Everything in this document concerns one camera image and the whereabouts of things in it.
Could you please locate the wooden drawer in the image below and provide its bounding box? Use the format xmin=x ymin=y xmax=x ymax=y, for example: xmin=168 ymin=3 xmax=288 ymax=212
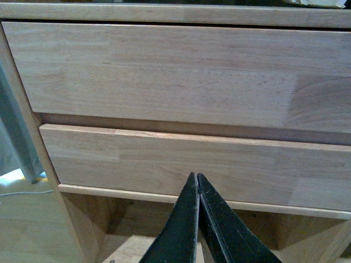
xmin=39 ymin=124 xmax=350 ymax=211
xmin=3 ymin=22 xmax=350 ymax=133

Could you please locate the upper left wooden drawer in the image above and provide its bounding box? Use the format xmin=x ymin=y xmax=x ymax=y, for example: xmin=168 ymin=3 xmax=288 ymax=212
xmin=3 ymin=22 xmax=350 ymax=133

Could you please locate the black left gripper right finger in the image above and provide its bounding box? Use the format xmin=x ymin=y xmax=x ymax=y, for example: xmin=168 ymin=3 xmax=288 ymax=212
xmin=197 ymin=173 xmax=280 ymax=262

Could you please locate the left wooden shelf unit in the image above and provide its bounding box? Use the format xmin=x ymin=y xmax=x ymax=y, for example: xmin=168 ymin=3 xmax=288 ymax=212
xmin=1 ymin=1 xmax=350 ymax=262

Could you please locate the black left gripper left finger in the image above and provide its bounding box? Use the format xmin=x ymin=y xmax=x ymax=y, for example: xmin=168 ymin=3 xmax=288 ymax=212
xmin=140 ymin=172 xmax=200 ymax=262

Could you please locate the lower left wooden drawer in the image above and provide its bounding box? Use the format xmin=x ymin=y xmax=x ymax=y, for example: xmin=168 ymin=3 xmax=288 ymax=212
xmin=39 ymin=124 xmax=350 ymax=211

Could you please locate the white cable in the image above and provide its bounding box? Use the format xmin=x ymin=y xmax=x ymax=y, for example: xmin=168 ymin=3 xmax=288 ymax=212
xmin=0 ymin=189 xmax=53 ymax=198

